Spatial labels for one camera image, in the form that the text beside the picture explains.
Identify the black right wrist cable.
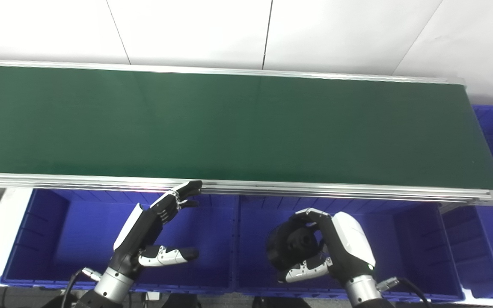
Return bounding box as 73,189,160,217
376,276,432,308

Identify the robot right white black hand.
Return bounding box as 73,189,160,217
278,207,377,284

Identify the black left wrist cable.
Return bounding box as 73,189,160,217
59,267,102,308

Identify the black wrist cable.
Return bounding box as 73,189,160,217
376,276,432,308
59,267,102,308

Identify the robot left white black hand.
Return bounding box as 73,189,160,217
109,180,203,278

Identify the green conveyor belt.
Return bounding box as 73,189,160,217
0,59,493,207

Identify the black round plastic part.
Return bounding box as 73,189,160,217
266,219,328,271

